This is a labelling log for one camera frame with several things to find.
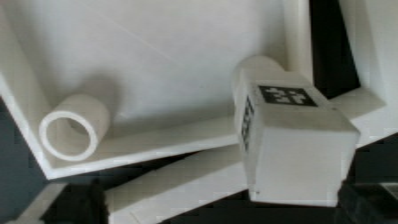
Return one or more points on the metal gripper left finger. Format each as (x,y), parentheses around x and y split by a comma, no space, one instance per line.
(69,204)

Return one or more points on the white workspace frame wall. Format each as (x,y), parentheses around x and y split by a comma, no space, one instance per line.
(344,41)

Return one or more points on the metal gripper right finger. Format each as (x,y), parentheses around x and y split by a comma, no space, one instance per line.
(369,204)

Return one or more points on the white square table top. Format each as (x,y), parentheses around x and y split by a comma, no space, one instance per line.
(143,52)

